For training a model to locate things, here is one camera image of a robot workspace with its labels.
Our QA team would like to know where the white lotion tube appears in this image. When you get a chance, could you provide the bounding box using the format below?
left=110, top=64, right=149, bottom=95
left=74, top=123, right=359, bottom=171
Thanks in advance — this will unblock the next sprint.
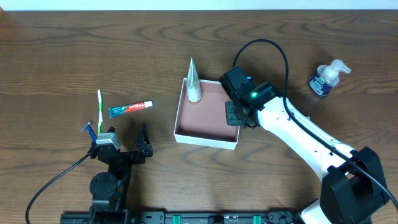
left=186, top=58, right=201, bottom=103

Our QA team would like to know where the blue hand soap pump bottle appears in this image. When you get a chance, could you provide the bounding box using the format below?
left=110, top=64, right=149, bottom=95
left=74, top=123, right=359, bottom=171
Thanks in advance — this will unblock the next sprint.
left=308, top=59, right=351, bottom=98

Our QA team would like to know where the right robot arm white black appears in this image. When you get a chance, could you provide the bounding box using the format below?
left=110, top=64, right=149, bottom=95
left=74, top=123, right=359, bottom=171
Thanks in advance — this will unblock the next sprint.
left=220, top=80, right=397, bottom=223

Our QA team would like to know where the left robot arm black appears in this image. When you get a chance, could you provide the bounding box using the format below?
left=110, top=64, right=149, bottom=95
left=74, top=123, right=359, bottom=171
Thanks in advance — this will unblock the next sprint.
left=86, top=123, right=154, bottom=224

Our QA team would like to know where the red green toothpaste tube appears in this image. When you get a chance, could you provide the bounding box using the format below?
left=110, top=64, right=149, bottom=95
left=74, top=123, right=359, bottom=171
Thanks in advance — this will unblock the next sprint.
left=108, top=100, right=153, bottom=118

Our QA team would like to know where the blue disposable razor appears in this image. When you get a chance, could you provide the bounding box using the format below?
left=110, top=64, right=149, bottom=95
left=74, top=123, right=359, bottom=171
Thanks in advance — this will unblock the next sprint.
left=80, top=121, right=97, bottom=142

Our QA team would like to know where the white box with pink interior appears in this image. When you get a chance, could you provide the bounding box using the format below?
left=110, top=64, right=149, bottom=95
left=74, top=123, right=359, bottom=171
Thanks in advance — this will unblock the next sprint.
left=174, top=78, right=239, bottom=150

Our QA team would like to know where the green white toothbrush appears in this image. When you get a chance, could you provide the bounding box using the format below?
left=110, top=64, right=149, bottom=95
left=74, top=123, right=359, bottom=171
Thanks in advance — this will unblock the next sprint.
left=97, top=89, right=103, bottom=135

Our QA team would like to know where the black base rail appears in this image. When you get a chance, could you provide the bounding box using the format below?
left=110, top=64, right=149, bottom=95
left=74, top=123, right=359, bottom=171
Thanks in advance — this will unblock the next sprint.
left=60, top=210, right=301, bottom=224

